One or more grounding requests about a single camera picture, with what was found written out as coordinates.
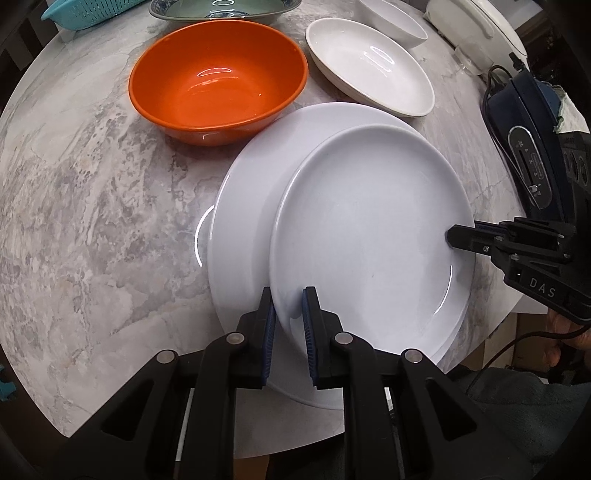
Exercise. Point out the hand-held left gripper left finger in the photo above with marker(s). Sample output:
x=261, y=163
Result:
x=269, y=344

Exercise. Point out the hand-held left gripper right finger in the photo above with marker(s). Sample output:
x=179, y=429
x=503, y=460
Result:
x=308, y=344

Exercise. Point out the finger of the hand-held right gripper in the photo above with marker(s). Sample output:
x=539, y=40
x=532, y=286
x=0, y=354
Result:
x=464, y=237

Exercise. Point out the small white plate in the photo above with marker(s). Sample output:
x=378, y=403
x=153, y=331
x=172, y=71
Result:
x=369, y=240

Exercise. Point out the large white plate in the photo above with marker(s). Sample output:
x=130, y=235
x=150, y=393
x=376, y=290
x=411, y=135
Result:
x=249, y=207

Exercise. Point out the orange bowl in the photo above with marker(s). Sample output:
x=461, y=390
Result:
x=217, y=78

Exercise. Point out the green blue-patterned dish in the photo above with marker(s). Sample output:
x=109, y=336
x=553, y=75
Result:
x=221, y=10

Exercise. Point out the person's right hand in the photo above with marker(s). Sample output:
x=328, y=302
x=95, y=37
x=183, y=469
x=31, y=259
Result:
x=572, y=330

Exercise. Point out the dark blue appliance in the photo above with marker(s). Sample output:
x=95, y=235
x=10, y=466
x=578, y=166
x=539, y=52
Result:
x=526, y=134

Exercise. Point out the person's grey clothing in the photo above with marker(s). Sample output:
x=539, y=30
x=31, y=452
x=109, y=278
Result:
x=521, y=415

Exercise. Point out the clear glass cup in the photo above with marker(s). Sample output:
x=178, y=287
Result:
x=473, y=53

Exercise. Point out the white shallow bowl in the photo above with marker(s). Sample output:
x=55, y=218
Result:
x=369, y=64

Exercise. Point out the white lidded pot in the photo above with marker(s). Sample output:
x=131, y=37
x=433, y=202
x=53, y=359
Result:
x=480, y=21

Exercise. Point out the white deep bowl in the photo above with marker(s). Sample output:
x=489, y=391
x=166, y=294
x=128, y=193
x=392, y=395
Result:
x=397, y=21

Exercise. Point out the small teal object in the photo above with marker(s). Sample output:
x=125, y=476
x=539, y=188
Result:
x=5, y=387

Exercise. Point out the teal plastic colander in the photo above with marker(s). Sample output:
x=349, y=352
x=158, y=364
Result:
x=87, y=9

